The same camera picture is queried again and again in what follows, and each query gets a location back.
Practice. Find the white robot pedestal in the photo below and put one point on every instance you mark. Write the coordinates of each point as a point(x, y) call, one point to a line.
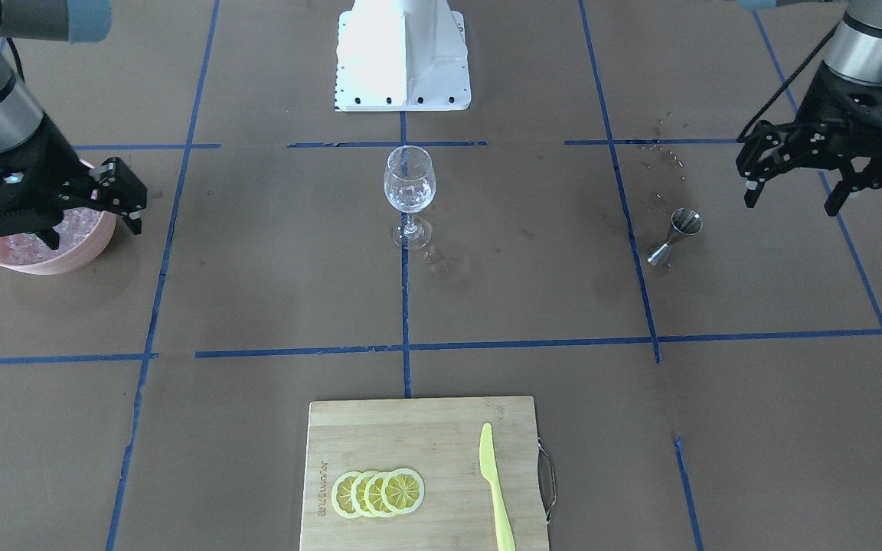
point(402, 56)

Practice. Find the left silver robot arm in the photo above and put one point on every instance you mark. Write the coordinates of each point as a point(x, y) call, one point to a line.
point(853, 48)

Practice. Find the yellow plastic knife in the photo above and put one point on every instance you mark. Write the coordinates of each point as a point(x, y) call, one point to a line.
point(505, 539)

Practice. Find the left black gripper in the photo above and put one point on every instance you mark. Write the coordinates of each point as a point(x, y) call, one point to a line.
point(792, 144)

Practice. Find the clear wine glass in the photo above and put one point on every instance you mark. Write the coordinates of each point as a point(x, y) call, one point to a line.
point(409, 185)

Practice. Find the steel jigger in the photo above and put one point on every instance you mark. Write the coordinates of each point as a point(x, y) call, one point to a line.
point(683, 223)

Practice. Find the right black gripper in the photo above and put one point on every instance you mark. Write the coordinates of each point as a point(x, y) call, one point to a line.
point(60, 163)

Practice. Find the ice cubes pile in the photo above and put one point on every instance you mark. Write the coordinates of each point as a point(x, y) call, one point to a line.
point(77, 225)

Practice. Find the bamboo cutting board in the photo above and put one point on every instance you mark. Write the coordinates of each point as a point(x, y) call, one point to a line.
point(439, 438)

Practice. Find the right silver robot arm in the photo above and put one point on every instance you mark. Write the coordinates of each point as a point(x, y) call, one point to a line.
point(70, 21)

